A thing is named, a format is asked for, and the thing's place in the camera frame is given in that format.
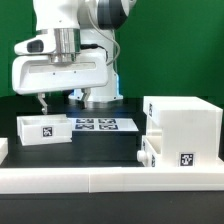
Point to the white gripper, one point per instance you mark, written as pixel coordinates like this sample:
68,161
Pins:
35,74

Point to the white drawer box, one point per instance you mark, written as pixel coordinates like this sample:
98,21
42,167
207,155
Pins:
44,129
150,153

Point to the white front drawer box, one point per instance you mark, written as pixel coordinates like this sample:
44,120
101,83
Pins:
150,153

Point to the white drawer cabinet frame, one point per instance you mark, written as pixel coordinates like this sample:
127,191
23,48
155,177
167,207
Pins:
189,127

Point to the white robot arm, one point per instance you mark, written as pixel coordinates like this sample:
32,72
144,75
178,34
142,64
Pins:
74,51

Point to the marker tag sheet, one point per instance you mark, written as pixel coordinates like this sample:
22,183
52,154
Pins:
104,124

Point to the white left fence block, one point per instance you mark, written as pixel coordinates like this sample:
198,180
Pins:
3,149

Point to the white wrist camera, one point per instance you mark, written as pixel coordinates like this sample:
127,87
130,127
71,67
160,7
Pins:
34,46

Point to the white front fence rail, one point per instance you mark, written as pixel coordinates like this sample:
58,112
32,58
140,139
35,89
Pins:
121,179

